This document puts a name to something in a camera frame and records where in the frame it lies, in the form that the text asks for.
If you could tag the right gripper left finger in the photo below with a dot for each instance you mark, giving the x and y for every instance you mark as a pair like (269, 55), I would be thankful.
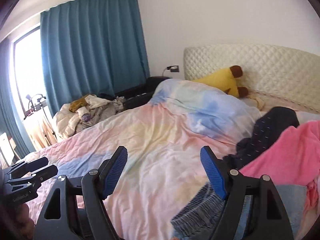
(74, 207)

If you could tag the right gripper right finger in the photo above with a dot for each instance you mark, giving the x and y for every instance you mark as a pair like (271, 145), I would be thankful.
(267, 217)

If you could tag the metal clothes rack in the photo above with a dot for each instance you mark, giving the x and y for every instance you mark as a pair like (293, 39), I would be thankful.
(35, 104)

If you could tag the left hand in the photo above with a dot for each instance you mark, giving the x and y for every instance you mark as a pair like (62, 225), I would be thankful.
(23, 225)

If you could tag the white chair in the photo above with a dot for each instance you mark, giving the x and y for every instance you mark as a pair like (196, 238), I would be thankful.
(7, 155)

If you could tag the dark navy dotted garment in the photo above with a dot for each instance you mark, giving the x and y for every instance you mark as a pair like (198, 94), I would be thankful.
(266, 132)

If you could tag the pink garment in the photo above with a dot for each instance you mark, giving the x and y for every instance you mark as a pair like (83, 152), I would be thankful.
(292, 160)

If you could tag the cream puffy jacket pile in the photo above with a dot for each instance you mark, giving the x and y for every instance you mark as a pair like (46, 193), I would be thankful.
(68, 123)

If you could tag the pastel tie-dye duvet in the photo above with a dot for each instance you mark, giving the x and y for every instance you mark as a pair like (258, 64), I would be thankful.
(163, 140)

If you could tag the mustard yellow garment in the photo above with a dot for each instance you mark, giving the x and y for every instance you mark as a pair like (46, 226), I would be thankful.
(81, 102)

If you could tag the yellow plush toy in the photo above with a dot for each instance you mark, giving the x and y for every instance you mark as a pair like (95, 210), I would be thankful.
(225, 80)

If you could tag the black bedside sofa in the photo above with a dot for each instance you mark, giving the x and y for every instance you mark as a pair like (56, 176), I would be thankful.
(139, 95)

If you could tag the quilted cream headboard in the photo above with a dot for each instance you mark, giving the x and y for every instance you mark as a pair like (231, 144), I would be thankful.
(281, 72)

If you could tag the teal curtain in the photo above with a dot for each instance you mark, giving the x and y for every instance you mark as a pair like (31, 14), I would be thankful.
(91, 46)

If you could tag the wall power socket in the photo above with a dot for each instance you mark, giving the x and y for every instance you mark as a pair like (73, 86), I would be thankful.
(173, 68)

